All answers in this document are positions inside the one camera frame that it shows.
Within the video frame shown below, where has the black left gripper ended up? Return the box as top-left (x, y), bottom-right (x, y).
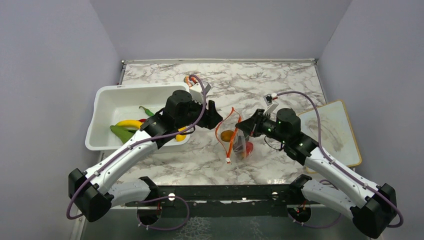
top-left (176, 94), bottom-right (223, 130)

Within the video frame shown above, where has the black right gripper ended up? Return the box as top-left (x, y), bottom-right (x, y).
top-left (235, 108), bottom-right (288, 144)

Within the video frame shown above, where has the brown kiwi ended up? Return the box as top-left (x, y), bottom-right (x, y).
top-left (220, 130), bottom-right (234, 142)

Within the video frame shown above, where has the red bell pepper toy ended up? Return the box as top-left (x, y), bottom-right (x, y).
top-left (241, 141), bottom-right (254, 159)

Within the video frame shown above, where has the clear orange-zipper zip bag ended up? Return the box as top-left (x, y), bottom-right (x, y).
top-left (214, 107), bottom-right (254, 165)

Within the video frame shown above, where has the dark green avocado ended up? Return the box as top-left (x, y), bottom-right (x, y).
top-left (232, 131), bottom-right (246, 152)

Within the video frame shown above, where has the green chili pepper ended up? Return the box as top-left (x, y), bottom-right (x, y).
top-left (139, 105), bottom-right (155, 117)

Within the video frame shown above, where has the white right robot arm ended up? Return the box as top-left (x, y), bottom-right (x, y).
top-left (235, 108), bottom-right (399, 239)

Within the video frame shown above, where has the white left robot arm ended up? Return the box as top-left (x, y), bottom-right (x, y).
top-left (66, 90), bottom-right (223, 222)

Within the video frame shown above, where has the yellow mango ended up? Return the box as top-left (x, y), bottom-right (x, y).
top-left (175, 127), bottom-right (187, 142)

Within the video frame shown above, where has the yellow banana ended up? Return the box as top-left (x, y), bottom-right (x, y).
top-left (115, 119), bottom-right (143, 130)

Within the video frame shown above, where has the white board yellow rim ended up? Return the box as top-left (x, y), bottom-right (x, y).
top-left (317, 99), bottom-right (363, 168)

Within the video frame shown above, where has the green leaf vegetable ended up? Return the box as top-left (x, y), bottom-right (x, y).
top-left (109, 125), bottom-right (137, 144)

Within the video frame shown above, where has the white plastic bin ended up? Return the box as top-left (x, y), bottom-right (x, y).
top-left (85, 82), bottom-right (189, 151)

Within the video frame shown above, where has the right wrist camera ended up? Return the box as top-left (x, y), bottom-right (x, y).
top-left (263, 92), bottom-right (279, 115)

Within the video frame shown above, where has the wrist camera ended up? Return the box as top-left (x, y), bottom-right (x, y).
top-left (263, 92), bottom-right (279, 115)
top-left (189, 82), bottom-right (211, 104)

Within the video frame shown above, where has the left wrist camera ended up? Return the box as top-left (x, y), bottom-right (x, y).
top-left (189, 82), bottom-right (211, 104)

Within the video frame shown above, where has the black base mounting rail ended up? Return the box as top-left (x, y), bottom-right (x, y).
top-left (125, 174), bottom-right (311, 224)

